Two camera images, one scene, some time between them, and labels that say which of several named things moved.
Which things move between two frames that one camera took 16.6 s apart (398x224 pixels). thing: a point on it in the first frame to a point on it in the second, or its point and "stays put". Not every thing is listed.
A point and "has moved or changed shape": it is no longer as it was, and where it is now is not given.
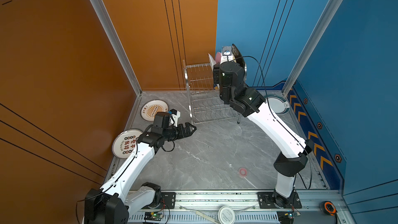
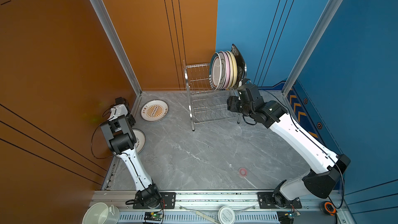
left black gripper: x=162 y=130 to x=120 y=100
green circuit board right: x=287 y=217 stays put
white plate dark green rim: x=279 y=104 to x=215 y=70
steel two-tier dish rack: x=205 y=105 stays put
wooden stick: x=207 y=217 stays put
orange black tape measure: x=328 y=207 stays put
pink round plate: x=218 y=57 has moved or changed shape
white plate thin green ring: x=212 y=61 has moved or changed shape
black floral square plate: x=239 y=59 stays put
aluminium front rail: x=318 y=207 stays put
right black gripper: x=219 y=70 to x=231 y=103
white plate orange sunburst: x=150 y=108 stays put
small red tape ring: x=245 y=171 stays put
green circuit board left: x=153 y=216 stays put
